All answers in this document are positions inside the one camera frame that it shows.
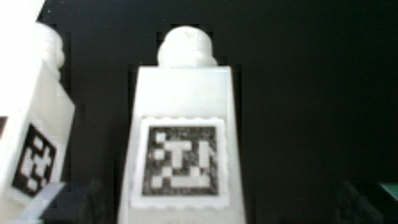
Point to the white table leg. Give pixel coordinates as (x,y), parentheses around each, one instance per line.
(181,180)
(35,105)

